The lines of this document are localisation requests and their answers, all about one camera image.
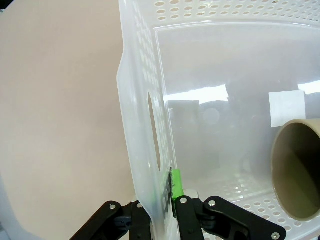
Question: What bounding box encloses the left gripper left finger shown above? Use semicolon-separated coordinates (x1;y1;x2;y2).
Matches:
69;199;154;240

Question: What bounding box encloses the brown paper cup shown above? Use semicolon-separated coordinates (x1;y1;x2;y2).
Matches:
271;118;320;222

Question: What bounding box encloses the white perforated plastic basket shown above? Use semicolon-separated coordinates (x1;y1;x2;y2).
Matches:
116;0;320;240

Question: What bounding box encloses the white label sticker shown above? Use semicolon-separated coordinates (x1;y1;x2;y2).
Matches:
268;90;306;128

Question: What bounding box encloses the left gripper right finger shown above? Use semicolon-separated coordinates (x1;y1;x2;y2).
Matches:
170;168;287;240

